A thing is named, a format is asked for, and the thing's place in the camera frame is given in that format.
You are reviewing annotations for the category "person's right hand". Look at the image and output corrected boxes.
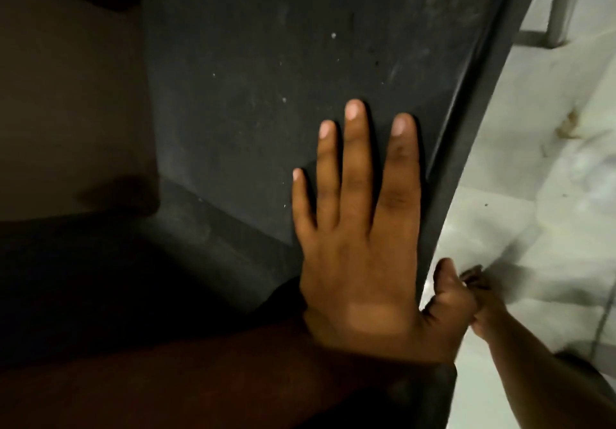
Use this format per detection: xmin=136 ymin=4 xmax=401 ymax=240
xmin=459 ymin=264 xmax=509 ymax=344

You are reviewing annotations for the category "person's left hand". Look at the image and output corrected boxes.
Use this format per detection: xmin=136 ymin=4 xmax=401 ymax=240
xmin=291 ymin=99 xmax=480 ymax=365

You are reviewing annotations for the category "black board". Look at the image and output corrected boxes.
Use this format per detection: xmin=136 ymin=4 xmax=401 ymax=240
xmin=140 ymin=0 xmax=550 ymax=429

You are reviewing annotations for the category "person's right forearm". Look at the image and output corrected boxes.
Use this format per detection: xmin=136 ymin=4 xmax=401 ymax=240
xmin=481 ymin=309 xmax=616 ymax=429

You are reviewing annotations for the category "person's left forearm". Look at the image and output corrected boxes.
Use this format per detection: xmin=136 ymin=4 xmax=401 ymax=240
xmin=0 ymin=317 xmax=458 ymax=429

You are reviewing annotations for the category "thin dark cable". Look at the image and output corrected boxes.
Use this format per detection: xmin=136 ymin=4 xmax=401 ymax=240
xmin=589 ymin=283 xmax=616 ymax=363

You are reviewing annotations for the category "gray metal frame leg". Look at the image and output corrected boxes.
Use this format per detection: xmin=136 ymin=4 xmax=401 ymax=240
xmin=514 ymin=0 xmax=590 ymax=49

